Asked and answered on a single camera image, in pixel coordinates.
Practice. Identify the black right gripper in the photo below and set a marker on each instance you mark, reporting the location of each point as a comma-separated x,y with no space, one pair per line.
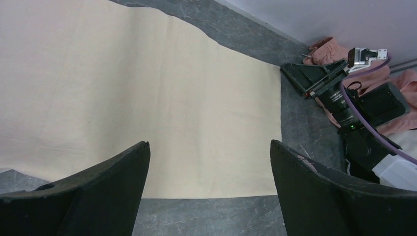
323,82

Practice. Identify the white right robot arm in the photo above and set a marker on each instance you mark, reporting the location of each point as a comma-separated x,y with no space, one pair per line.
358,117

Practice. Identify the pink crumpled cloth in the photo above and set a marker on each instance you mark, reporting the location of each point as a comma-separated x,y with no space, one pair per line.
328,51

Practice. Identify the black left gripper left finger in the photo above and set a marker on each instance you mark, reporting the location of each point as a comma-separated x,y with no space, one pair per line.
102,200

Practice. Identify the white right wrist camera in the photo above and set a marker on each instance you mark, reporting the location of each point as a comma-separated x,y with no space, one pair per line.
362,58

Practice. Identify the beige cloth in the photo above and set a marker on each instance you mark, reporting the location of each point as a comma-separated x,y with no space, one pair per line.
83,80

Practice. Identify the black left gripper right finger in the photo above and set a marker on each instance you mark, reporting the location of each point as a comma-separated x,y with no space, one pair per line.
320,201

